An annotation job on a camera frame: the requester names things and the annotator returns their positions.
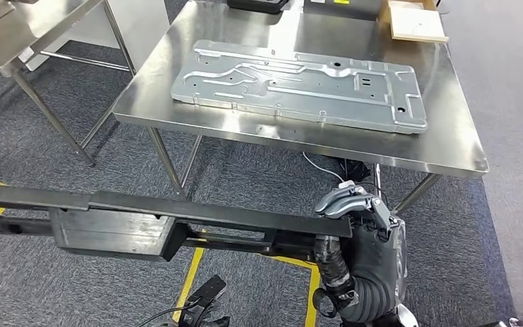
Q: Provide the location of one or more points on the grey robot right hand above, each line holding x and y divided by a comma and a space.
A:
379, 252

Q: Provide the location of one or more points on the long black plastic part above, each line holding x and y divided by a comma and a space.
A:
225, 216

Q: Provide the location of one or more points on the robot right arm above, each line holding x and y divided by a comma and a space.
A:
369, 302

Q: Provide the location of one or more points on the white power strip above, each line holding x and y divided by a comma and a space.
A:
346, 184

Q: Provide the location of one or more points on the black power adapter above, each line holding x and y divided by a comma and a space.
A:
356, 170

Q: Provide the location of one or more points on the black robot left foot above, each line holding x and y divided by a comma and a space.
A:
207, 291

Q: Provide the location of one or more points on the grey stamped metal plate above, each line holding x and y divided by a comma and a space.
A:
288, 90

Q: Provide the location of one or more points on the yellow floor tape square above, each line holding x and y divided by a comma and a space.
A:
189, 280

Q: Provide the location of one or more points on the pale wooden board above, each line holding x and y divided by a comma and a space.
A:
417, 25

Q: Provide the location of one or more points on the black case with labels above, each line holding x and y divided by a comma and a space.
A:
342, 11

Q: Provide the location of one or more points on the stainless steel table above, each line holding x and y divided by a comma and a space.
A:
40, 31
176, 108

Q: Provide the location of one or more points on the black plastic tray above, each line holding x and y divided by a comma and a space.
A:
257, 5

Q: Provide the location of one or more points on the white cabinet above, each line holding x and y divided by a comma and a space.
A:
139, 27

